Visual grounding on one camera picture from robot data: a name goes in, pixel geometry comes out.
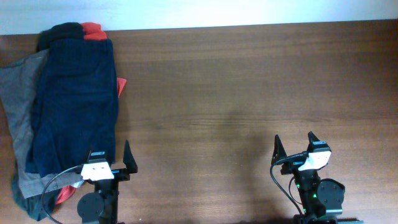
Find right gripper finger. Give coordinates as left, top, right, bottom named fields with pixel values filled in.
left=271, top=134, right=287, bottom=165
left=307, top=131, right=320, bottom=152

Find navy blue shorts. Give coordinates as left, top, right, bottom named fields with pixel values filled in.
left=25, top=39, right=119, bottom=177

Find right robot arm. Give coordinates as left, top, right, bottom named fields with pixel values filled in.
left=270, top=132, right=345, bottom=224

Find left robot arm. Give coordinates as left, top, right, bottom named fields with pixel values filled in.
left=77, top=141, right=138, bottom=224

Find dark teal garment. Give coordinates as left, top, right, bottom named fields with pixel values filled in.
left=11, top=164, right=61, bottom=222

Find grey shorts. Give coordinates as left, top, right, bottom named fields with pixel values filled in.
left=1, top=50, right=83, bottom=198

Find red garment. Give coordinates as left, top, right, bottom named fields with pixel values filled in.
left=55, top=22, right=127, bottom=205

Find black garment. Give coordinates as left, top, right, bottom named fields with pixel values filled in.
left=36, top=22, right=85, bottom=52

